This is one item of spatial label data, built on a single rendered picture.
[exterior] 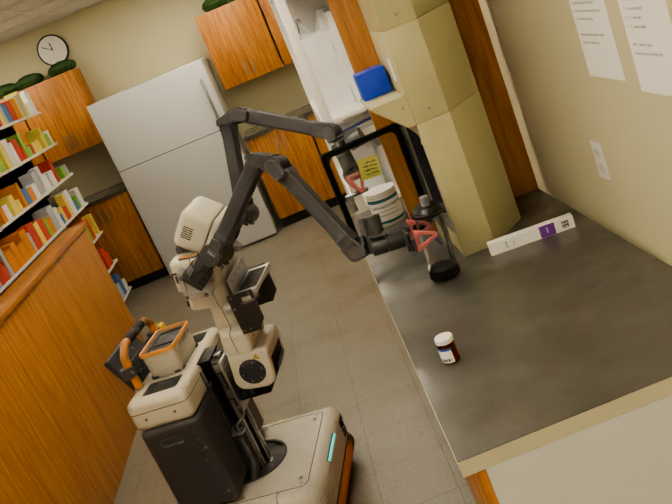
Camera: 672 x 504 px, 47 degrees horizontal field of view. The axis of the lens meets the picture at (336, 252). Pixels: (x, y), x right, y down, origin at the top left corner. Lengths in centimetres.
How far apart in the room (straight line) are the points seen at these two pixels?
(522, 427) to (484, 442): 8
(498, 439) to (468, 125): 120
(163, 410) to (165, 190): 472
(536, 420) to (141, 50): 681
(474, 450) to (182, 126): 602
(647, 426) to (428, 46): 130
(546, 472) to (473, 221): 108
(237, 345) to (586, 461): 156
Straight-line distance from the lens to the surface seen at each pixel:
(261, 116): 294
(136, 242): 777
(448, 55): 251
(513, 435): 164
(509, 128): 291
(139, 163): 745
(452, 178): 249
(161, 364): 303
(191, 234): 277
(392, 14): 240
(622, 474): 176
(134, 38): 803
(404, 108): 242
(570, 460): 169
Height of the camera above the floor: 186
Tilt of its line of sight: 17 degrees down
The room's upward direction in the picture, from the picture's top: 23 degrees counter-clockwise
